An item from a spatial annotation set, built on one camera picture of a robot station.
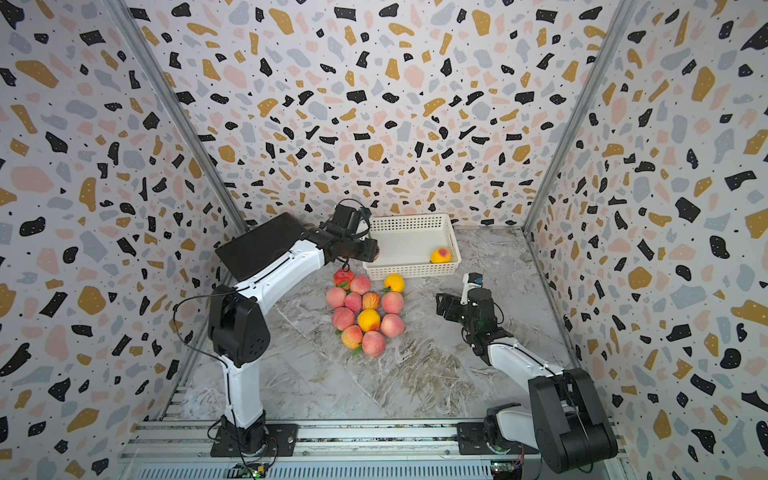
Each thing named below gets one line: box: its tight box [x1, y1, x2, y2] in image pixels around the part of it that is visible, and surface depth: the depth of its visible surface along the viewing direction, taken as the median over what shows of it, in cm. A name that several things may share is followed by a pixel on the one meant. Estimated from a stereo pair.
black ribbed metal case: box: [215, 212, 306, 281], surface depth 119 cm
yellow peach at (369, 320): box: [357, 308, 381, 332], surface depth 92 cm
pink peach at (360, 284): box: [350, 275, 371, 295], surface depth 101 cm
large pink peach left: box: [326, 287, 346, 308], surface depth 97 cm
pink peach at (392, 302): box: [381, 292, 404, 314], surface depth 97 cm
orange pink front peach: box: [341, 325, 363, 350], surface depth 88 cm
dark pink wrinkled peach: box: [344, 291, 363, 313], surface depth 96 cm
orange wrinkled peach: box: [362, 292, 380, 309], surface depth 97 cm
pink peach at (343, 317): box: [332, 306, 355, 331], surface depth 92 cm
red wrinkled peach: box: [333, 268, 355, 289], surface depth 102 cm
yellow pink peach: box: [429, 247, 452, 264], surface depth 108 cm
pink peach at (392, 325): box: [380, 314, 405, 338], surface depth 92 cm
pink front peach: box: [362, 330, 385, 358], surface depth 87 cm
